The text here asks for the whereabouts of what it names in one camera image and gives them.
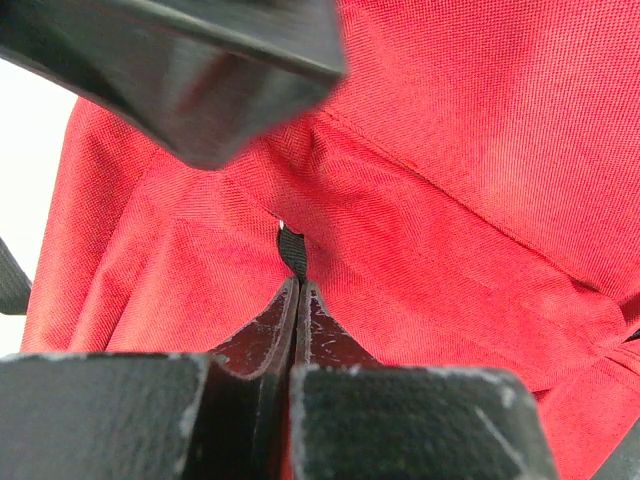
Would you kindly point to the red backpack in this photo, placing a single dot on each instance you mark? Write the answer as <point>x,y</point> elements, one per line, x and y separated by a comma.
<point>469,196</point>

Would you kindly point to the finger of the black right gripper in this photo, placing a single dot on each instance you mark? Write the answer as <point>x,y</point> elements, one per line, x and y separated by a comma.
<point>200,78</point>

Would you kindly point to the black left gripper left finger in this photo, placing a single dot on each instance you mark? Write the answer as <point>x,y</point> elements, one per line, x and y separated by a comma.
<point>213,415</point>

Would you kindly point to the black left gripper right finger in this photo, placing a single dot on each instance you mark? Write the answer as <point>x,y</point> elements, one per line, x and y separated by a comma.
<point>352,417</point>

